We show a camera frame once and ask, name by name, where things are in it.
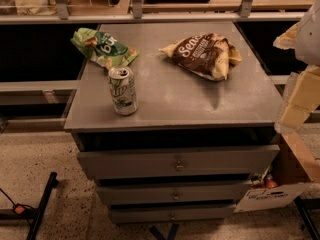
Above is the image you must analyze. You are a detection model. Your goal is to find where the grey drawer cabinet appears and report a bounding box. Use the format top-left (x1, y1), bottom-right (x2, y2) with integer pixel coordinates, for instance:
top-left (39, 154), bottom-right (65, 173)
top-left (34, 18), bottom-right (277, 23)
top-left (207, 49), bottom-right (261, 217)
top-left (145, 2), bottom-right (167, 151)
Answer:
top-left (65, 22), bottom-right (281, 214)

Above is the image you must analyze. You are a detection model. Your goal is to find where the orange bottle in box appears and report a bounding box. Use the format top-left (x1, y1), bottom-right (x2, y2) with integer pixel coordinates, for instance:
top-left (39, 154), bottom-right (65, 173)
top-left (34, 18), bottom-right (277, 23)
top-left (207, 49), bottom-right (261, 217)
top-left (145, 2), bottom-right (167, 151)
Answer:
top-left (264, 174), bottom-right (278, 188)

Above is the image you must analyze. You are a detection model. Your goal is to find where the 7up soda can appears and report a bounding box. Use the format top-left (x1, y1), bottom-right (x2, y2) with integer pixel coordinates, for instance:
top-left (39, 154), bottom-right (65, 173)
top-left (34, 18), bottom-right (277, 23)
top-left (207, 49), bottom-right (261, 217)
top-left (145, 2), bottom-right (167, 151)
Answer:
top-left (108, 66), bottom-right (138, 116)

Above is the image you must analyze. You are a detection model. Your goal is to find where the middle grey drawer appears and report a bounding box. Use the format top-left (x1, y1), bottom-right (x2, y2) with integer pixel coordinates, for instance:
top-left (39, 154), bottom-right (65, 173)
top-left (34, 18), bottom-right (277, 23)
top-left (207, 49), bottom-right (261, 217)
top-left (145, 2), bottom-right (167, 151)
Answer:
top-left (97, 180), bottom-right (249, 205)

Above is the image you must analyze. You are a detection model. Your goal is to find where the grey metal shelf rail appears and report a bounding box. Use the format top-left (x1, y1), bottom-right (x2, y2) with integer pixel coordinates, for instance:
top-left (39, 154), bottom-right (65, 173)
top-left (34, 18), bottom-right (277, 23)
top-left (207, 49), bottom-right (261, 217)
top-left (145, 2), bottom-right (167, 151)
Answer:
top-left (0, 12), bottom-right (304, 25)

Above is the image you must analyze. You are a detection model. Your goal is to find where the cardboard box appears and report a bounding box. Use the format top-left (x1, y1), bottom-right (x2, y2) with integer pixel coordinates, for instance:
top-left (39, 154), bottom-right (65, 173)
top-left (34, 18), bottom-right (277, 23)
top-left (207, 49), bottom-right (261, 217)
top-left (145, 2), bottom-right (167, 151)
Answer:
top-left (235, 133), bottom-right (320, 212)

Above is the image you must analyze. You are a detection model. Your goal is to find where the grey drawer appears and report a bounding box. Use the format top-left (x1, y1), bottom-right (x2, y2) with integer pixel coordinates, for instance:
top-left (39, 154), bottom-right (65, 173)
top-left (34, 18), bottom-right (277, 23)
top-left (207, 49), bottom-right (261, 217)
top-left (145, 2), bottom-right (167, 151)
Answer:
top-left (109, 204), bottom-right (236, 224)
top-left (97, 180), bottom-right (249, 205)
top-left (77, 145), bottom-right (280, 179)

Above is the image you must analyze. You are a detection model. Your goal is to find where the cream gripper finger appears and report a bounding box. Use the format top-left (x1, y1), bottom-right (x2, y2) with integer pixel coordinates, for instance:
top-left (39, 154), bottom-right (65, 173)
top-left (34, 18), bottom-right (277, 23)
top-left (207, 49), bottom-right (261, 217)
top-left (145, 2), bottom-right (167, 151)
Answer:
top-left (274, 103), bottom-right (310, 134)
top-left (273, 23), bottom-right (299, 50)

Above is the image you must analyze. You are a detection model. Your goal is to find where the top grey drawer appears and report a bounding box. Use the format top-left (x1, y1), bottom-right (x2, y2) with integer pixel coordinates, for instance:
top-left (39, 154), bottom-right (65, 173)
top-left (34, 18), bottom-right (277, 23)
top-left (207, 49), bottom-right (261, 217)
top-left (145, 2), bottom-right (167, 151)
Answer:
top-left (77, 145), bottom-right (280, 179)

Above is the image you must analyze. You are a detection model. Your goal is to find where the orange cable connector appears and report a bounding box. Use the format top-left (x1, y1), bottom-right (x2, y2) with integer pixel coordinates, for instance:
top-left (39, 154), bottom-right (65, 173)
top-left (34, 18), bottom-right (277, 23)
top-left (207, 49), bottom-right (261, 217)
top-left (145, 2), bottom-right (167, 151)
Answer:
top-left (13, 204), bottom-right (26, 215)

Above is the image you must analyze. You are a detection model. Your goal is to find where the green chip bag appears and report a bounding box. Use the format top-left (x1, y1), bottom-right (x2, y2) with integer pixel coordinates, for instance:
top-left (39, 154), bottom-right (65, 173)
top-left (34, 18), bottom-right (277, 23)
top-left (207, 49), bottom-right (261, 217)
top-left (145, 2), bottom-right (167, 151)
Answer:
top-left (71, 28), bottom-right (139, 70)

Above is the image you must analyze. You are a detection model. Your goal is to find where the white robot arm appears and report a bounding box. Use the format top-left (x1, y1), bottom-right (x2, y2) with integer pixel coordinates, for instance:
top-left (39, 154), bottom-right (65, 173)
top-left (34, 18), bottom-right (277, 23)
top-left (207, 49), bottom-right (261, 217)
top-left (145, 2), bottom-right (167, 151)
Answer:
top-left (273, 0), bottom-right (320, 134)

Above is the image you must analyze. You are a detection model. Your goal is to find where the brown chip bag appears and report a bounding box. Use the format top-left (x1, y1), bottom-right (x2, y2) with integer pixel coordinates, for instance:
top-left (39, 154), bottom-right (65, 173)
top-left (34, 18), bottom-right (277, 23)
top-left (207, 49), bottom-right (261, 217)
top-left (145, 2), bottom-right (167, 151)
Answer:
top-left (160, 33), bottom-right (242, 81)

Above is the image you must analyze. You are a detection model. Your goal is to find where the black metal stand leg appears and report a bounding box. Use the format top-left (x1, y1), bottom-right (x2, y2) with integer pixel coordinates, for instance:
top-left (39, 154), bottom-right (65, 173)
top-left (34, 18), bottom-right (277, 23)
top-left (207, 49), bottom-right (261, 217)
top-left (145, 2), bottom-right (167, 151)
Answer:
top-left (26, 172), bottom-right (59, 240)

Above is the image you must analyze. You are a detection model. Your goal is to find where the bottom grey drawer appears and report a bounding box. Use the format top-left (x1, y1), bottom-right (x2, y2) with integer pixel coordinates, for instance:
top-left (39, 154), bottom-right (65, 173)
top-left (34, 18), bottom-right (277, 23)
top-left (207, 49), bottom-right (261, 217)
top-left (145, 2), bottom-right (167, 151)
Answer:
top-left (109, 204), bottom-right (236, 224)

